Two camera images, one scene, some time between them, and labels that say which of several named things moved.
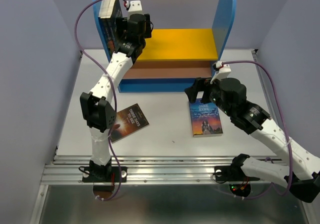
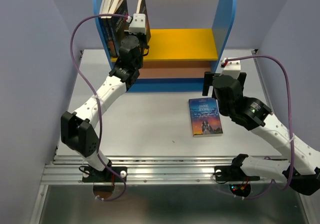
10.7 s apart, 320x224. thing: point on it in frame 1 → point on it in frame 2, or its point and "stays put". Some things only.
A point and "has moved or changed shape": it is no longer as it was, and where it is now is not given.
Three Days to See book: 128,121 has moved or changed shape
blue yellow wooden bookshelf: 172,58 stays put
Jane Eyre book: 206,119 stays put
